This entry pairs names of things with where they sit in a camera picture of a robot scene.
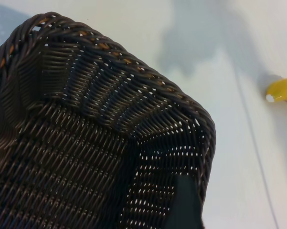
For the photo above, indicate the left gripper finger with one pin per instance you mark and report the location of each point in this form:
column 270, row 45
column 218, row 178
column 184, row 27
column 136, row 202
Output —
column 183, row 207

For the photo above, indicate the dark brown wicker basket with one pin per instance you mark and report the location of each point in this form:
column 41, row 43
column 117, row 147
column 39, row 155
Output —
column 74, row 143

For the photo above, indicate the yellow banana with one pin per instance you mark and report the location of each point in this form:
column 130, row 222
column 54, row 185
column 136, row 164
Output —
column 283, row 91

